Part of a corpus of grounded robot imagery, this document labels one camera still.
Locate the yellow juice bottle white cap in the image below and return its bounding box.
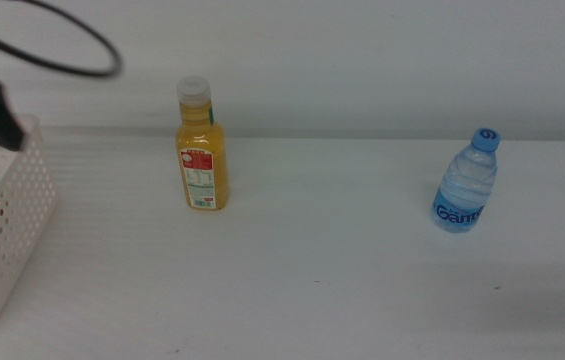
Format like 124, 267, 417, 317
174, 75, 231, 211

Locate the clear water bottle blue cap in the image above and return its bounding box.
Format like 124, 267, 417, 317
431, 127, 502, 234

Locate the white perforated plastic basket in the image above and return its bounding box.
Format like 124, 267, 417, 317
0, 114, 58, 335

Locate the thick black braided cable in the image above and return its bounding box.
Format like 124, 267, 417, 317
0, 0, 124, 80

